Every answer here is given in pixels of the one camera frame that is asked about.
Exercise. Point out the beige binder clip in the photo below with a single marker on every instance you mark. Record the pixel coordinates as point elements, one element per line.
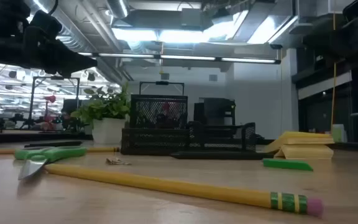
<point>117,161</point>

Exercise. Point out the green plant white pot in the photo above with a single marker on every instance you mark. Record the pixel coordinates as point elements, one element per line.
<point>109,130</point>

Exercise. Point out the black camera stand frame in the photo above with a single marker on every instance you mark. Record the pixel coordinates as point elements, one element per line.
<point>162,83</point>

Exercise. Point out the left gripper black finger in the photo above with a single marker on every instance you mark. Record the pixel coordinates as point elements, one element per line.
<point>61,73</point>
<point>76,60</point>

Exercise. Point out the black aluminium table frame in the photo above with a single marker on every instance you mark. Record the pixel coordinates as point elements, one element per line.
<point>42,137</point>

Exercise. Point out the black mesh desk organizer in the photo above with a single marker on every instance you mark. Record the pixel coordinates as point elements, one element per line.
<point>154,140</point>

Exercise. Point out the red machine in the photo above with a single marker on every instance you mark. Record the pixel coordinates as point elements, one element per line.
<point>51,99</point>

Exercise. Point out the black rig frame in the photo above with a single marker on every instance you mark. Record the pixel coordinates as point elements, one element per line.
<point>54,78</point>

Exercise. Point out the black security camera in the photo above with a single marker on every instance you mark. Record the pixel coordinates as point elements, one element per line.
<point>276,46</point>

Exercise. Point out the pale green box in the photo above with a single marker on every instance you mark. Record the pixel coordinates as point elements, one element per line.
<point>338,133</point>

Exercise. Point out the green eraser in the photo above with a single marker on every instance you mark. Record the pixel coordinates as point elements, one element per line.
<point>286,164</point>

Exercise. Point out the yellow sticky note pad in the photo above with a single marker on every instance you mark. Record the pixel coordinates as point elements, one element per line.
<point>303,137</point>
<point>306,152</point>

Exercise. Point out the black cabinet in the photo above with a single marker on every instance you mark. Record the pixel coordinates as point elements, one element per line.
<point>216,110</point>

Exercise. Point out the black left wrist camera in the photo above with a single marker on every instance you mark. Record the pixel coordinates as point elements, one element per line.
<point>43,25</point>

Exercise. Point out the long linear ceiling light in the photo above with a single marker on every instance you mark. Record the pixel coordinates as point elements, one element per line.
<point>247,60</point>

